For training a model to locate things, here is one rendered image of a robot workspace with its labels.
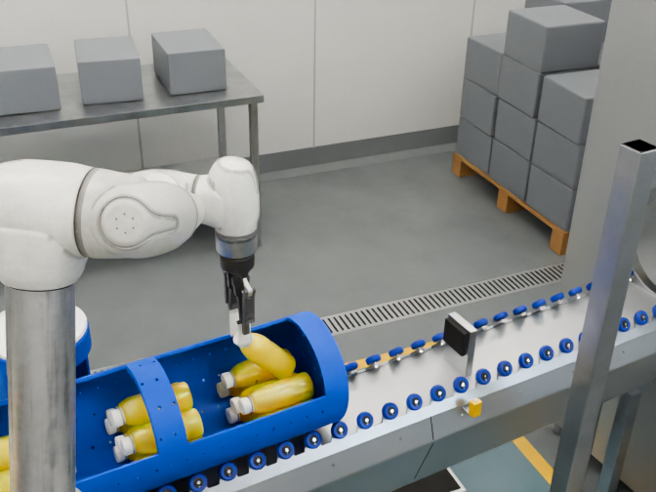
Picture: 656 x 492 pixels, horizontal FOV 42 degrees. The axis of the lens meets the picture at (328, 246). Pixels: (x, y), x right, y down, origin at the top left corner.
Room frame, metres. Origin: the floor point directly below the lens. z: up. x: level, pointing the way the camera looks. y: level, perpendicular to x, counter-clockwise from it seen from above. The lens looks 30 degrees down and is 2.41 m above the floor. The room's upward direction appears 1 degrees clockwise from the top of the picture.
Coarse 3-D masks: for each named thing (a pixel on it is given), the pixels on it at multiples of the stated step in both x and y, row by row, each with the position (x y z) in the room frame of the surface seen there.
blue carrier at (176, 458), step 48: (288, 336) 1.79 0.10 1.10; (96, 384) 1.53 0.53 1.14; (144, 384) 1.43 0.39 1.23; (192, 384) 1.65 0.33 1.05; (336, 384) 1.55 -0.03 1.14; (0, 432) 1.43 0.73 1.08; (96, 432) 1.51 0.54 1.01; (240, 432) 1.42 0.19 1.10; (288, 432) 1.49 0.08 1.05; (96, 480) 1.26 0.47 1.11; (144, 480) 1.31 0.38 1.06
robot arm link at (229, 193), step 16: (224, 160) 1.58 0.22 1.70; (240, 160) 1.58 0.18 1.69; (208, 176) 1.59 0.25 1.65; (224, 176) 1.54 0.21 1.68; (240, 176) 1.54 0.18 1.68; (256, 176) 1.58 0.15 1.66; (192, 192) 1.55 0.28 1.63; (208, 192) 1.54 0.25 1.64; (224, 192) 1.53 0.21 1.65; (240, 192) 1.53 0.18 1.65; (256, 192) 1.56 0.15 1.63; (208, 208) 1.53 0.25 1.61; (224, 208) 1.53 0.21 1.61; (240, 208) 1.53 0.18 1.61; (256, 208) 1.55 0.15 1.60; (208, 224) 1.54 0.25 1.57; (224, 224) 1.53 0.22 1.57; (240, 224) 1.53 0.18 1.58; (256, 224) 1.57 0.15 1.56
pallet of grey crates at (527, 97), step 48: (528, 0) 5.34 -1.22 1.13; (576, 0) 5.09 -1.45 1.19; (480, 48) 5.07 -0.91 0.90; (528, 48) 4.63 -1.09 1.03; (576, 48) 4.58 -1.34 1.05; (480, 96) 5.01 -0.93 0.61; (528, 96) 4.56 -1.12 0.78; (576, 96) 4.20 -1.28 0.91; (480, 144) 4.96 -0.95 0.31; (528, 144) 4.52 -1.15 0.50; (576, 144) 4.16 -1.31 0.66; (528, 192) 4.46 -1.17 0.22; (576, 192) 4.14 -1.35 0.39
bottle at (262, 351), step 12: (252, 336) 1.58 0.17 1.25; (264, 336) 1.61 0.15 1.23; (240, 348) 1.58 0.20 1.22; (252, 348) 1.56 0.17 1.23; (264, 348) 1.57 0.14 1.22; (276, 348) 1.60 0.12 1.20; (252, 360) 1.57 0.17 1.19; (264, 360) 1.57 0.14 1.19; (276, 360) 1.58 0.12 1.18; (288, 360) 1.61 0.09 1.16; (276, 372) 1.59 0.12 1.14; (288, 372) 1.60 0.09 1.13
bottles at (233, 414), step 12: (264, 384) 1.61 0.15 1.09; (240, 396) 1.58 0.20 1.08; (228, 408) 1.60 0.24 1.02; (228, 420) 1.59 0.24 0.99; (240, 420) 1.59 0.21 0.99; (252, 420) 1.55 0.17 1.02; (108, 432) 1.49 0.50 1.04; (132, 432) 1.44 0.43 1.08; (120, 456) 1.44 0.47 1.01; (132, 456) 1.45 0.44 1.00; (144, 456) 1.38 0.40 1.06
